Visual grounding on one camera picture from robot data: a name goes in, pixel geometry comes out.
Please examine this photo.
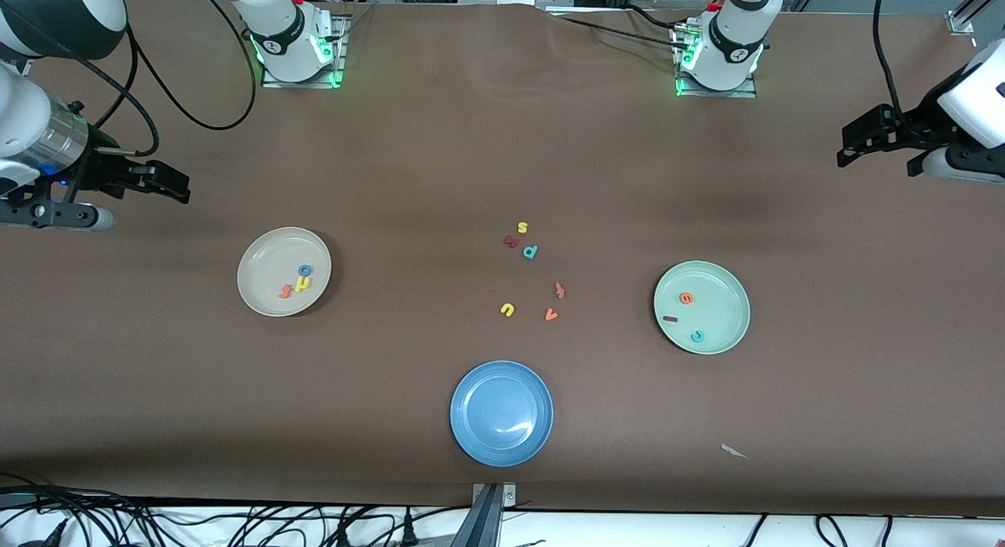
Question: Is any beige brown plate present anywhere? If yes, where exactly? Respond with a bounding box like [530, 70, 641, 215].
[236, 227, 333, 318]

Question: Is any light green plate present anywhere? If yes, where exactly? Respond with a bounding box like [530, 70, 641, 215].
[653, 261, 751, 356]

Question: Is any brown paper table cover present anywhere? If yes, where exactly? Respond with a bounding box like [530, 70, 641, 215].
[0, 0, 1005, 518]

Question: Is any blue plate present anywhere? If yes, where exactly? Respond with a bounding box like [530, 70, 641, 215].
[449, 360, 554, 468]

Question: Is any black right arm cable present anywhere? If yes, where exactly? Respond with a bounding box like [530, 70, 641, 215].
[79, 0, 258, 157]

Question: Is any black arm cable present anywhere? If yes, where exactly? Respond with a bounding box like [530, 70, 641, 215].
[79, 0, 258, 157]
[872, 0, 908, 120]

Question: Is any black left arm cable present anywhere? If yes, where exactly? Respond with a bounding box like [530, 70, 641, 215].
[872, 0, 908, 120]

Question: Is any silver aluminium frame rail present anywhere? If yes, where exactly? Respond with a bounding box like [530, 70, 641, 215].
[946, 0, 1005, 36]

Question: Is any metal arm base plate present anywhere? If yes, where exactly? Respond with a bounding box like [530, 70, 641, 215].
[675, 25, 759, 100]
[261, 13, 348, 89]

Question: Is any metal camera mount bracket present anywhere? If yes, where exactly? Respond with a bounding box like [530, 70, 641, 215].
[450, 482, 519, 547]

